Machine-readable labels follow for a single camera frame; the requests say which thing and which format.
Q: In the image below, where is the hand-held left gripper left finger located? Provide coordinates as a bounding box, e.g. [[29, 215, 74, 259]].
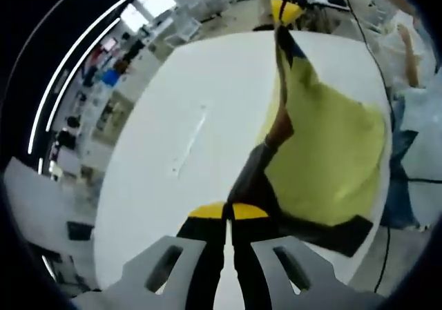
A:
[[99, 201, 229, 310]]

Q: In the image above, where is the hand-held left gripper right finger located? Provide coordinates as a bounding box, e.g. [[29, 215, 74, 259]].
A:
[[230, 202, 353, 310]]

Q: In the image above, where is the yellow raglan garment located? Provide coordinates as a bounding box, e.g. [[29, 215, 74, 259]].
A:
[[227, 25, 388, 260]]

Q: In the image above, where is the black waste bin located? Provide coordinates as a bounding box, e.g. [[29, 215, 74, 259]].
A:
[[66, 221, 93, 242]]

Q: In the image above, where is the white cabinet row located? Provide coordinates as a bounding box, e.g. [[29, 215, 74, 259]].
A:
[[81, 81, 137, 145]]

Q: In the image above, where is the blue storage box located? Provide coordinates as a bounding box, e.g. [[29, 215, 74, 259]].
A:
[[101, 68, 121, 89]]

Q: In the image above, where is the white square pillar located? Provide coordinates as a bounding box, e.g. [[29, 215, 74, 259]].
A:
[[1, 156, 101, 290]]

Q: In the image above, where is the long ceiling light strip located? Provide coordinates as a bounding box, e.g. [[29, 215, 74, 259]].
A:
[[27, 0, 148, 154], [44, 17, 122, 133]]

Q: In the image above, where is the black cable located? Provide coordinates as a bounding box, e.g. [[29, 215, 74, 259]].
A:
[[340, 0, 395, 292]]

